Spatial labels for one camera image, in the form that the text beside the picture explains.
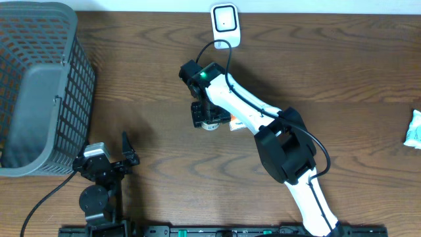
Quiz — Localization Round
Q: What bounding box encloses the green lidded jar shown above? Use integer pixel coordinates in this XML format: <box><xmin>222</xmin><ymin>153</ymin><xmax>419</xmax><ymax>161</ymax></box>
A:
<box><xmin>201</xmin><ymin>122</ymin><xmax>220</xmax><ymax>131</ymax></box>

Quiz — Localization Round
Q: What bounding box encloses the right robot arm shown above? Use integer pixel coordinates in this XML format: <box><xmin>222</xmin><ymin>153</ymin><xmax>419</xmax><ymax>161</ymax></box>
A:
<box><xmin>179</xmin><ymin>60</ymin><xmax>340</xmax><ymax>236</ymax></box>

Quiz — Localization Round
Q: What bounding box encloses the grey plastic mesh basket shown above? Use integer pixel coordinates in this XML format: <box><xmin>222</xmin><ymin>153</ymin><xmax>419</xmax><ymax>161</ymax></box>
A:
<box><xmin>1</xmin><ymin>1</ymin><xmax>96</xmax><ymax>177</ymax></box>

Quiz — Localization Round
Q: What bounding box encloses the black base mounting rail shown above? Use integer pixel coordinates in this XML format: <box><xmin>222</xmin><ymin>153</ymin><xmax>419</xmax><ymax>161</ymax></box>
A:
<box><xmin>58</xmin><ymin>225</ymin><xmax>388</xmax><ymax>237</ymax></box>

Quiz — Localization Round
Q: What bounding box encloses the light blue tissue packet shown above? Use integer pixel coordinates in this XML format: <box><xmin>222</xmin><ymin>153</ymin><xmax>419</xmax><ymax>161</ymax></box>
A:
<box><xmin>404</xmin><ymin>109</ymin><xmax>421</xmax><ymax>149</ymax></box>

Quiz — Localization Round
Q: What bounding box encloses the small orange snack packet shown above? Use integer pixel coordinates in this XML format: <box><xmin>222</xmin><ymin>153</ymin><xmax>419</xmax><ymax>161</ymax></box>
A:
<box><xmin>229</xmin><ymin>115</ymin><xmax>246</xmax><ymax>131</ymax></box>

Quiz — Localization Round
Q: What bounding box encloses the white barcode scanner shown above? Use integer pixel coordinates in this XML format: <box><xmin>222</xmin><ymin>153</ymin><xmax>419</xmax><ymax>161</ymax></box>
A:
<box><xmin>210</xmin><ymin>3</ymin><xmax>241</xmax><ymax>47</ymax></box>

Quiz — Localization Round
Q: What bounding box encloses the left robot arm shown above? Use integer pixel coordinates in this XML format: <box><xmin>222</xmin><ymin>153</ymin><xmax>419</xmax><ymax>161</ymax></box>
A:
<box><xmin>72</xmin><ymin>132</ymin><xmax>139</xmax><ymax>236</ymax></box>

